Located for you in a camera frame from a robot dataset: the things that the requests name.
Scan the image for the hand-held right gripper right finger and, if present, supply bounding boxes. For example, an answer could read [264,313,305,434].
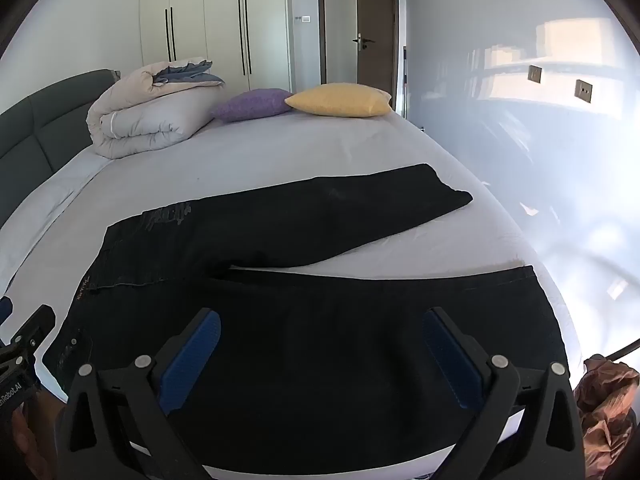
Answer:
[422,306,586,480]

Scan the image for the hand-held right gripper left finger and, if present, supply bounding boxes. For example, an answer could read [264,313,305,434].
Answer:
[57,307,223,480]

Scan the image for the black pants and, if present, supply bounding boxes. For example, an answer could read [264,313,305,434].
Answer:
[42,162,571,476]

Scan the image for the person's left hand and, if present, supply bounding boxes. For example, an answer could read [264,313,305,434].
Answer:
[10,391,67,480]

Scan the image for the brown crumpled cloth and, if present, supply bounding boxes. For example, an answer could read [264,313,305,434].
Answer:
[572,354,640,480]

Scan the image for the dark grey padded headboard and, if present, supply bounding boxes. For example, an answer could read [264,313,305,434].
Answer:
[0,69,122,227]

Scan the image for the folded beige duvet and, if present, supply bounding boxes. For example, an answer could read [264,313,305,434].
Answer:
[86,57,227,160]

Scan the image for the bed with white sheet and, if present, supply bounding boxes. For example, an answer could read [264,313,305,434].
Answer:
[0,109,576,480]

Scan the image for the purple pillow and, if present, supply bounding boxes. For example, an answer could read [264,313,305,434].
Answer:
[210,88,296,123]

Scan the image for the yellow pillow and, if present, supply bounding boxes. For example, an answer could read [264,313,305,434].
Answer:
[284,83,393,118]

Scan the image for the blue ruffled blanket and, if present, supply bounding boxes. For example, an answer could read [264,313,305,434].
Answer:
[152,59,227,89]

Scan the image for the brown wooden door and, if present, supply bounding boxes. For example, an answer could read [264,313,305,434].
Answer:
[354,0,401,112]

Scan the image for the black cable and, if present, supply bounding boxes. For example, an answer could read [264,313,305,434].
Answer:
[604,337,640,362]

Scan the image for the white wardrobe with black handles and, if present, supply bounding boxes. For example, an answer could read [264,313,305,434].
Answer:
[139,0,292,93]

